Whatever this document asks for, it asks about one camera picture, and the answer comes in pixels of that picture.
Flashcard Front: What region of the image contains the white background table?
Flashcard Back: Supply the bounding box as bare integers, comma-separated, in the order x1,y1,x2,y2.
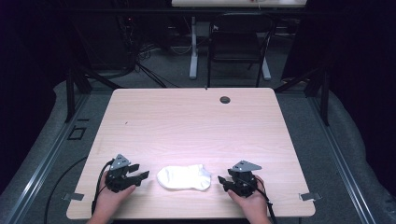
171,0,308,81

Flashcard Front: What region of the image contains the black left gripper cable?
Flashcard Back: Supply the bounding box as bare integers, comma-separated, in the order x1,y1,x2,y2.
91,159,116,217

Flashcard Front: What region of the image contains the black cable on floor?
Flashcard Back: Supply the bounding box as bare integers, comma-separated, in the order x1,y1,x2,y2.
43,155,89,224

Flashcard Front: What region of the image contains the aluminium floor rail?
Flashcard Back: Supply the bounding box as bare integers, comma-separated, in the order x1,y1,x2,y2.
0,92,92,224
310,95,378,224

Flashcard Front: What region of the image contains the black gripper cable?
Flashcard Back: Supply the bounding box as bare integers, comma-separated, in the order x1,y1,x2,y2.
254,177,278,224
91,159,116,217

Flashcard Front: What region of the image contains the black frame stand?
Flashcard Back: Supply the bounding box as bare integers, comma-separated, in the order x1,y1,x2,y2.
274,64,332,127
63,65,123,124

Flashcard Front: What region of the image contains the person's right hand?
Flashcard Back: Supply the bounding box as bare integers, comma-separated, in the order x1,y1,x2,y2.
227,175,270,217

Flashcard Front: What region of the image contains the bundle of black cables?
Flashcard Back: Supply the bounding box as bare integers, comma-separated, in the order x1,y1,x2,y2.
115,13,171,89

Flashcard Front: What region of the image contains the white ankle sock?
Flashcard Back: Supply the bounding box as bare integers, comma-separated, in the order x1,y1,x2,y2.
156,163,213,190
159,184,211,192

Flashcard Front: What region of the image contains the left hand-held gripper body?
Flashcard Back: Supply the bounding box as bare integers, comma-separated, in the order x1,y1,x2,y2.
105,153,140,193

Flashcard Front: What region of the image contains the black folding chair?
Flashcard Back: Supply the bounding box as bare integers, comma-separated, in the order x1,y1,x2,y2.
206,12,278,89

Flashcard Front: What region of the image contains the person's left hand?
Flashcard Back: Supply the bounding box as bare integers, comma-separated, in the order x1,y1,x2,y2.
92,181,137,219

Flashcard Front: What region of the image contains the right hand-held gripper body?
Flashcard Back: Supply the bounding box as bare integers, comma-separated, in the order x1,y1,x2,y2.
228,160,262,199

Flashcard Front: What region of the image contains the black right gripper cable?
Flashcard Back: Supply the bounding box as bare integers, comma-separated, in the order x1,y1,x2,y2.
254,177,278,224

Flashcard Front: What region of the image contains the grey metal table bracket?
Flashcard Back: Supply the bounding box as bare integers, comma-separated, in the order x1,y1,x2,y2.
299,191,322,202
62,192,85,202

